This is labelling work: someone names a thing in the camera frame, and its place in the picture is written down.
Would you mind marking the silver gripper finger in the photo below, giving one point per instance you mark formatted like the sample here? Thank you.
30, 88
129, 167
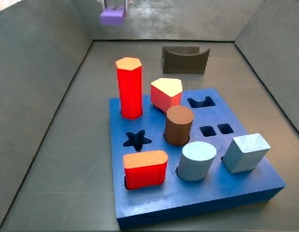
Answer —
104, 3
125, 4

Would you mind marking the purple double-square block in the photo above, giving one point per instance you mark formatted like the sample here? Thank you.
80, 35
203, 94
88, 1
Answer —
112, 16

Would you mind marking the blue shape sorter board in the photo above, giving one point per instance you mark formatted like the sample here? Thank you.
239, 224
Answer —
180, 198

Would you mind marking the tall red hexagonal prism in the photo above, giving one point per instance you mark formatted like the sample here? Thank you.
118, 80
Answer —
129, 79

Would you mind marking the black curved stand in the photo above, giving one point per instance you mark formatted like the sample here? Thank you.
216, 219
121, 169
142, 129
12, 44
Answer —
184, 59

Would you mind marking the red pentagonal prism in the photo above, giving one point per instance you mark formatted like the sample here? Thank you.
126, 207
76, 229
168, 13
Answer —
165, 93

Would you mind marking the brown cylinder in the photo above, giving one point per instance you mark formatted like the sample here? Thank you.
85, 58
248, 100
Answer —
177, 125

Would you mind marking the red rounded block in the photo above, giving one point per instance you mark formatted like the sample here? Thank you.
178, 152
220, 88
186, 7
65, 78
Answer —
144, 169

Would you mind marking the light blue cylinder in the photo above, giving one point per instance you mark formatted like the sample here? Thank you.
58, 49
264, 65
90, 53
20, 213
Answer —
197, 156

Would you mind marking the light blue rectangular block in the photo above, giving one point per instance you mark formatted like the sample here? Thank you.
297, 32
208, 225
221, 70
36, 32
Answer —
244, 153

